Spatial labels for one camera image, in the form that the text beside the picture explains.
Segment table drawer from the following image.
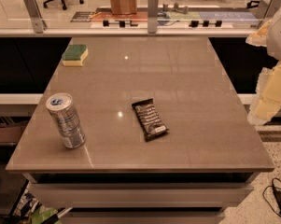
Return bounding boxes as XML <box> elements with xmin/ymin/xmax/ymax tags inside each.
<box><xmin>61</xmin><ymin>211</ymin><xmax>225</xmax><ymax>224</ymax></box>
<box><xmin>29</xmin><ymin>183</ymin><xmax>253</xmax><ymax>208</ymax></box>

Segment left metal glass bracket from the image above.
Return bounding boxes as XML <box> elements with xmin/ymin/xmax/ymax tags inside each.
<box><xmin>23</xmin><ymin>0</ymin><xmax>47</xmax><ymax>34</ymax></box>

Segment brown cardboard box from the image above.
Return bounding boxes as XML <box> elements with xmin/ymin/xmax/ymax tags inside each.
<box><xmin>110</xmin><ymin>0</ymin><xmax>137</xmax><ymax>15</ymax></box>

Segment upper table drawer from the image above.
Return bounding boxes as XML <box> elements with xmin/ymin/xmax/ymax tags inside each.
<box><xmin>29</xmin><ymin>183</ymin><xmax>253</xmax><ymax>208</ymax></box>

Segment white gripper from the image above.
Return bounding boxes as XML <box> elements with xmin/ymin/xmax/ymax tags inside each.
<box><xmin>246</xmin><ymin>7</ymin><xmax>281</xmax><ymax>125</ymax></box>

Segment middle metal glass bracket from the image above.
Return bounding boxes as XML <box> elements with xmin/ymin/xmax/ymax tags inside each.
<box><xmin>148</xmin><ymin>0</ymin><xmax>159</xmax><ymax>34</ymax></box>

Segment silver blue redbull can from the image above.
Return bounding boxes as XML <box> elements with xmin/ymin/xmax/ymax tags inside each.
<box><xmin>46</xmin><ymin>92</ymin><xmax>86</xmax><ymax>148</ymax></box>

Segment lower table drawer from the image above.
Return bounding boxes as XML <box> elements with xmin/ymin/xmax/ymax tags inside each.
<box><xmin>61</xmin><ymin>211</ymin><xmax>225</xmax><ymax>224</ymax></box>

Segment black power adapter with cable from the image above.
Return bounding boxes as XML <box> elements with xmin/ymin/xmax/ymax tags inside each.
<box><xmin>262</xmin><ymin>177</ymin><xmax>281</xmax><ymax>217</ymax></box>

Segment dark snack bar wrapper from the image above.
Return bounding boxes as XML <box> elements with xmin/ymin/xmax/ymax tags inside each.
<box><xmin>132</xmin><ymin>98</ymin><xmax>168</xmax><ymax>142</ymax></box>

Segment green yellow sponge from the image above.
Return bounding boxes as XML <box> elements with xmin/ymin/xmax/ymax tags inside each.
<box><xmin>62</xmin><ymin>44</ymin><xmax>88</xmax><ymax>67</ymax></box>

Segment right metal glass bracket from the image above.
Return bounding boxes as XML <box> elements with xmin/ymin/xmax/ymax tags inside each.
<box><xmin>255</xmin><ymin>0</ymin><xmax>281</xmax><ymax>27</ymax></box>

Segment green bag under table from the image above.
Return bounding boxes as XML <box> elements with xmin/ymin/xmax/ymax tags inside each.
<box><xmin>30</xmin><ymin>207</ymin><xmax>58</xmax><ymax>224</ymax></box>

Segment metal glass bracket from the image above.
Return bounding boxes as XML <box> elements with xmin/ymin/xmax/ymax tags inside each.
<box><xmin>23</xmin><ymin>0</ymin><xmax>47</xmax><ymax>34</ymax></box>
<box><xmin>255</xmin><ymin>0</ymin><xmax>281</xmax><ymax>27</ymax></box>
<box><xmin>148</xmin><ymin>0</ymin><xmax>159</xmax><ymax>34</ymax></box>

